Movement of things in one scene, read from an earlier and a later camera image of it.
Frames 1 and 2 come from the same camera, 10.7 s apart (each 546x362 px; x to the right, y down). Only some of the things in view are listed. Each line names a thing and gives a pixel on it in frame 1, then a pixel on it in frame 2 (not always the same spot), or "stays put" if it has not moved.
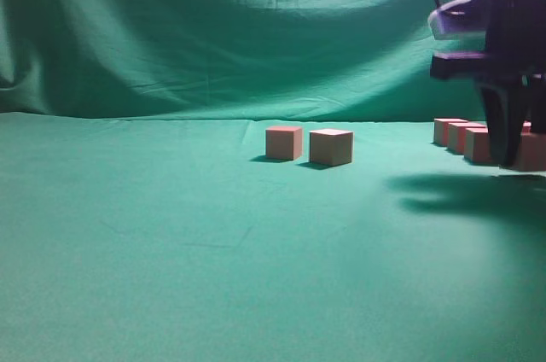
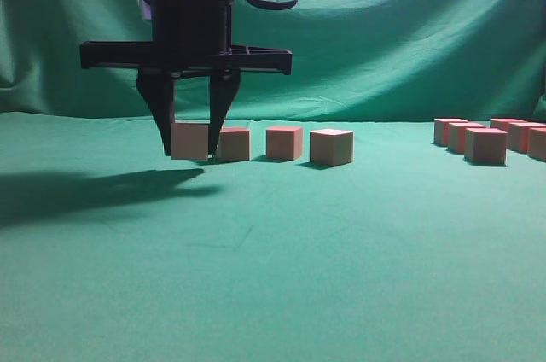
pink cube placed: [283, 143] stays put
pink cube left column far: [441, 129] stays put
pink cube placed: [330, 147] stays put
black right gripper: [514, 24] to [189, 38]
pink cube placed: [531, 149] to [234, 144]
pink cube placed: [477, 145] stays put
